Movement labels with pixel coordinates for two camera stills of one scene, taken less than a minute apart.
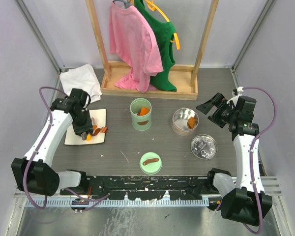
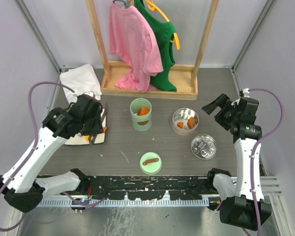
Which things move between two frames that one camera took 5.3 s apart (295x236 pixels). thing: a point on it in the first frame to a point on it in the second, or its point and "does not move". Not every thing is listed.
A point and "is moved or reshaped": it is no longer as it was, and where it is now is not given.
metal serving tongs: (84, 134) is moved or reshaped
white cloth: (83, 77) does not move
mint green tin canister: (141, 110) does not move
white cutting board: (100, 116) does not move
